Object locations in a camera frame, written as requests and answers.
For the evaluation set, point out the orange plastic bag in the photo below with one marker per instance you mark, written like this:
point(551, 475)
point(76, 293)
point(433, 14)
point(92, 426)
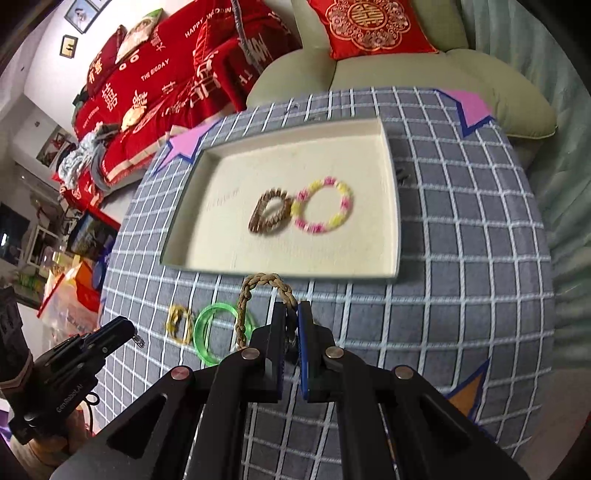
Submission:
point(64, 304)

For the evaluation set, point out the grey knitted scarf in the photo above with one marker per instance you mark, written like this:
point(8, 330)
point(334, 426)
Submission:
point(83, 152)

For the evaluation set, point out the wall poster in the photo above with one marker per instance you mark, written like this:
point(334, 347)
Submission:
point(55, 147)

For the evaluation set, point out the pale green sofa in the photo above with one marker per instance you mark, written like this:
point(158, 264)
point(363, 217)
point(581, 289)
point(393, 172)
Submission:
point(369, 74)

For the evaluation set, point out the blue framed box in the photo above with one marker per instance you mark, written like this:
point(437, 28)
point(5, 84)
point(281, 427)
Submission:
point(92, 235)

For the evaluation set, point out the small dark framed picture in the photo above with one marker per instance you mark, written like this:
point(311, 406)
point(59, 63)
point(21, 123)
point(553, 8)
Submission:
point(69, 46)

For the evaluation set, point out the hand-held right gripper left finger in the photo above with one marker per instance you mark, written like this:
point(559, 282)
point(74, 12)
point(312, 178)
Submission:
point(276, 337)

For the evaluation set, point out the red printed blanket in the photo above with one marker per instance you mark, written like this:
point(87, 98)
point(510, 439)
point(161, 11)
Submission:
point(161, 83)

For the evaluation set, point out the beige round ornament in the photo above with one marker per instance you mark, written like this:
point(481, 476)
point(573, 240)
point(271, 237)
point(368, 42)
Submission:
point(134, 118)

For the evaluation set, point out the small black hair clip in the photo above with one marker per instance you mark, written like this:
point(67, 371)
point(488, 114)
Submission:
point(401, 174)

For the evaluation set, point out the printed white pillow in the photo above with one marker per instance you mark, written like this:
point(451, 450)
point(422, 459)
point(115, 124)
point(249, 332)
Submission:
point(138, 34)

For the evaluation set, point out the green plastic bangle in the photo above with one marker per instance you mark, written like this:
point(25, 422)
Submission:
point(199, 332)

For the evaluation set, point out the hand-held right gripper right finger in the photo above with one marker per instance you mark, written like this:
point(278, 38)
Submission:
point(304, 332)

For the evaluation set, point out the red embroidered cushion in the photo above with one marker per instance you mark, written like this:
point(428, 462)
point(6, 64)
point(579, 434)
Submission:
point(369, 27)

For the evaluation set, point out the clear hair clip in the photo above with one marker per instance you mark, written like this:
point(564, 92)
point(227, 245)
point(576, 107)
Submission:
point(138, 340)

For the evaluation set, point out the grey cardboard tray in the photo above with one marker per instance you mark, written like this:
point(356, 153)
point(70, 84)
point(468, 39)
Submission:
point(231, 184)

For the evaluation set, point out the blue framed wall picture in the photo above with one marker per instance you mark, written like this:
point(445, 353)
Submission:
point(79, 16)

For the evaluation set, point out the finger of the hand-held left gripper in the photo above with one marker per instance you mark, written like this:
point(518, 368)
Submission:
point(117, 326)
point(92, 355)

